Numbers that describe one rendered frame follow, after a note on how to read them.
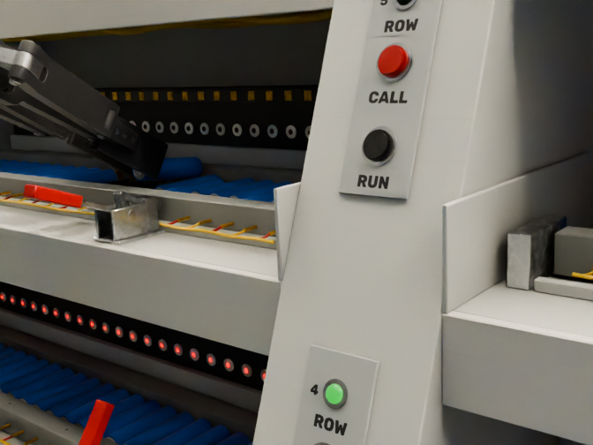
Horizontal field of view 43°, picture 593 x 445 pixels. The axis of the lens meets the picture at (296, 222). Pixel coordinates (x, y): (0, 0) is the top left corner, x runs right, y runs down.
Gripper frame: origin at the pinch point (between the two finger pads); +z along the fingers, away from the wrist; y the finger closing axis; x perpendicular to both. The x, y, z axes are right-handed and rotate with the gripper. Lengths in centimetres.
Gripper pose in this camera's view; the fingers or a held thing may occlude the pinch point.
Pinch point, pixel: (118, 144)
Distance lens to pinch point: 61.0
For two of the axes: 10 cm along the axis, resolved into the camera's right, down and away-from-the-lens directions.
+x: -2.7, 9.4, -1.9
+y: -7.9, -1.0, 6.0
